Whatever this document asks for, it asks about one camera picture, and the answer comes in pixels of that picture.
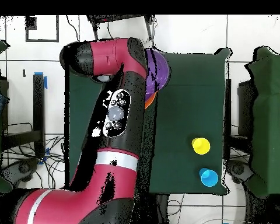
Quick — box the large orange bowl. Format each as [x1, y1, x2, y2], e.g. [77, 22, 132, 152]
[143, 93, 158, 110]

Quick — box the dark green tablecloth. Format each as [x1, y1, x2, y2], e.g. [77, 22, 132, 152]
[64, 47, 232, 195]

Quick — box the yellow cup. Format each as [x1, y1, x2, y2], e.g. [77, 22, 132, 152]
[191, 137, 211, 155]

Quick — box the blue cup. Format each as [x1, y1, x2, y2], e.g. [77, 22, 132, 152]
[198, 167, 219, 188]

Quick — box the blue tape strip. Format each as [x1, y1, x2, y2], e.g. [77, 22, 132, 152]
[33, 72, 48, 89]

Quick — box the black metal stand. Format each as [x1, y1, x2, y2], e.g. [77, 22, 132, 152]
[86, 15, 155, 43]

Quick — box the black floor base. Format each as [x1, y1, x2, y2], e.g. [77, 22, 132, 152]
[226, 159, 255, 185]
[1, 158, 39, 183]

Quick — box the bundle of cables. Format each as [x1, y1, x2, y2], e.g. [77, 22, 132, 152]
[2, 135, 66, 190]

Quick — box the black table frame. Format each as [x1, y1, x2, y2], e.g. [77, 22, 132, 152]
[2, 73, 46, 157]
[237, 80, 257, 141]

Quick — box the thin black cable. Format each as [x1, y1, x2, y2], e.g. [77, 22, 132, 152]
[65, 15, 81, 43]

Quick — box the grey square frame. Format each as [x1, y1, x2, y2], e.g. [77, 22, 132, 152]
[25, 15, 60, 43]

